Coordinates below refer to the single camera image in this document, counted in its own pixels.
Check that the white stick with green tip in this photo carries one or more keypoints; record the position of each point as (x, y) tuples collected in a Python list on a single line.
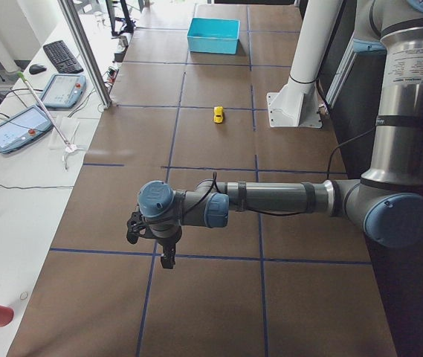
[(70, 147)]

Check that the black keyboard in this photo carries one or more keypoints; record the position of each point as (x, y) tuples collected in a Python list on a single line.
[(61, 57)]

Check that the far teach pendant tablet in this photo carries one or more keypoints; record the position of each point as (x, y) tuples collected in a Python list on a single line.
[(63, 91)]

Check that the yellow beetle toy car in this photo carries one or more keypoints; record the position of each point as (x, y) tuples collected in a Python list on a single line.
[(218, 114)]

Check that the aluminium frame post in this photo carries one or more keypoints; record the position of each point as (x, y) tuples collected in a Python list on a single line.
[(81, 40)]

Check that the teach pendant tablet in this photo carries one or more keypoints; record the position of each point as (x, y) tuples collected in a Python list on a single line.
[(23, 129), (63, 91)]

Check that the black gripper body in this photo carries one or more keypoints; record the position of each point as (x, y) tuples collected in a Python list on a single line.
[(166, 242)]

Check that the black computer mouse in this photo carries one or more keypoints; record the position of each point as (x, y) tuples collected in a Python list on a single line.
[(36, 69)]

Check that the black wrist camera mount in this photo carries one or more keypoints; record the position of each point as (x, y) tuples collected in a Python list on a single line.
[(137, 228)]

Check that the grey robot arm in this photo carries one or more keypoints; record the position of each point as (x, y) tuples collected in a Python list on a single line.
[(386, 202)]

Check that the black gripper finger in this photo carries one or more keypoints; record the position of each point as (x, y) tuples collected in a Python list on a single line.
[(168, 260)]

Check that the near teach pendant tablet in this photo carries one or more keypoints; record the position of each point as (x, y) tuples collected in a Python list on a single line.
[(23, 129)]

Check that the light blue plastic bin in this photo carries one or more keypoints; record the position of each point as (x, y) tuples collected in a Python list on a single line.
[(213, 36)]

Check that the white camera mast with base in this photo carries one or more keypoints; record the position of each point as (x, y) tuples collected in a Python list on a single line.
[(296, 104)]

